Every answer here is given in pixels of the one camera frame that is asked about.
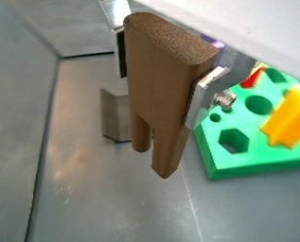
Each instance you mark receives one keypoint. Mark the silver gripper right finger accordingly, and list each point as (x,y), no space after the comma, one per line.
(211,89)

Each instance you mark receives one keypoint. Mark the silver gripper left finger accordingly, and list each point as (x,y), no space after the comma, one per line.
(118,10)

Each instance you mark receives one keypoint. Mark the brown two-pronged peg block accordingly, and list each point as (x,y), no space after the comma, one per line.
(167,59)

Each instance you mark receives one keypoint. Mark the red square block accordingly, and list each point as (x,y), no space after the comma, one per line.
(253,79)

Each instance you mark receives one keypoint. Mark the green shape sorter board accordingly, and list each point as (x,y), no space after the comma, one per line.
(233,145)

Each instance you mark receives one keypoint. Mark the purple arch prism block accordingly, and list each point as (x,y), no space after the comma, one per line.
(216,43)

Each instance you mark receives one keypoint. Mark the yellow star prism block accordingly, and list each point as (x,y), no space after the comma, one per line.
(282,126)

